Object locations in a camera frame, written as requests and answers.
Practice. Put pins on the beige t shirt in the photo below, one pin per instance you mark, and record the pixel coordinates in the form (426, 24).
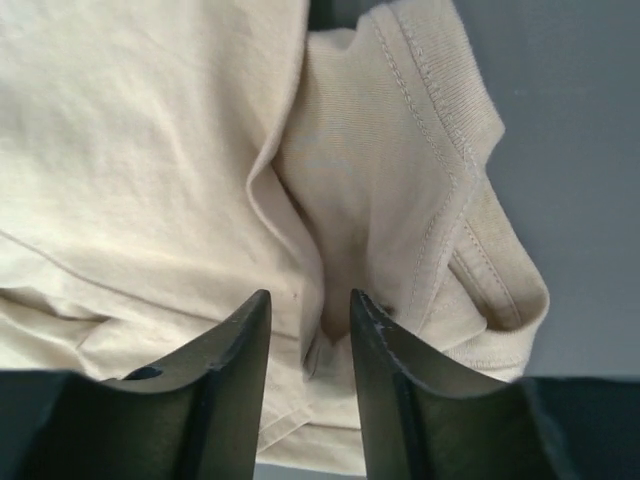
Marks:
(163, 160)

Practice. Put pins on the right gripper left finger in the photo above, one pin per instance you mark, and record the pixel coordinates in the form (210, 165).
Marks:
(193, 414)

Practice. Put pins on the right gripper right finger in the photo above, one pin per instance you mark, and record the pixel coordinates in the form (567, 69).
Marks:
(426, 416)

